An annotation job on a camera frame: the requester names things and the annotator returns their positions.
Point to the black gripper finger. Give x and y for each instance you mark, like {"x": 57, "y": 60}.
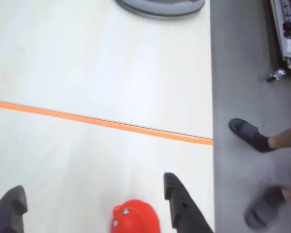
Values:
{"x": 6, "y": 211}
{"x": 184, "y": 208}

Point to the small metallic floor object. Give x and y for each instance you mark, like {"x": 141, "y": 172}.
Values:
{"x": 277, "y": 74}

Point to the dark grey slipper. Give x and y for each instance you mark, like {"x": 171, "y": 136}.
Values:
{"x": 252, "y": 136}
{"x": 264, "y": 206}

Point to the red rubber duck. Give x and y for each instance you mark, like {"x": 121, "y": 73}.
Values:
{"x": 135, "y": 216}

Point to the grey round base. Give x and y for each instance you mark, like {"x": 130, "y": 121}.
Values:
{"x": 160, "y": 8}

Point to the bare lower leg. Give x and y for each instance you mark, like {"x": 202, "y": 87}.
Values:
{"x": 287, "y": 139}

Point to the orange tape strip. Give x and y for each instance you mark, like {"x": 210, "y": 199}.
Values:
{"x": 99, "y": 122}

